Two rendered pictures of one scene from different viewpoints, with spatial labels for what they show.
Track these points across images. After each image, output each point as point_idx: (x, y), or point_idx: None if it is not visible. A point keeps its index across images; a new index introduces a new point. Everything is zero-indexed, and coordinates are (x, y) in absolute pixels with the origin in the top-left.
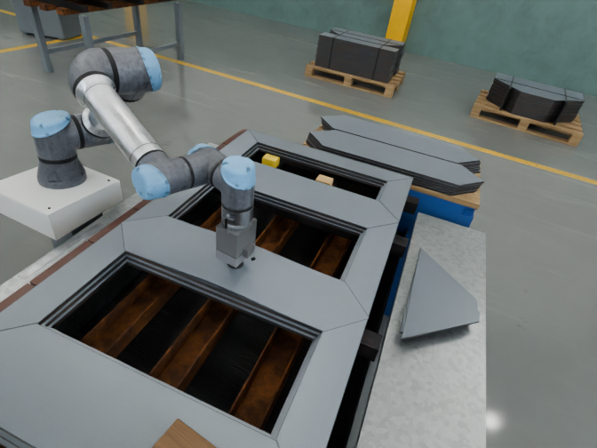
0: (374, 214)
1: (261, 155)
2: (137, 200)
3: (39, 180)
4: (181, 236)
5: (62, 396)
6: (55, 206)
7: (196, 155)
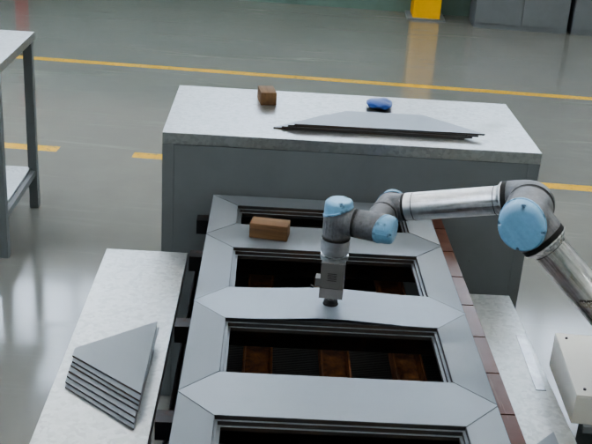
0: (215, 391)
1: None
2: (555, 427)
3: None
4: (399, 314)
5: (358, 240)
6: (566, 341)
7: (380, 207)
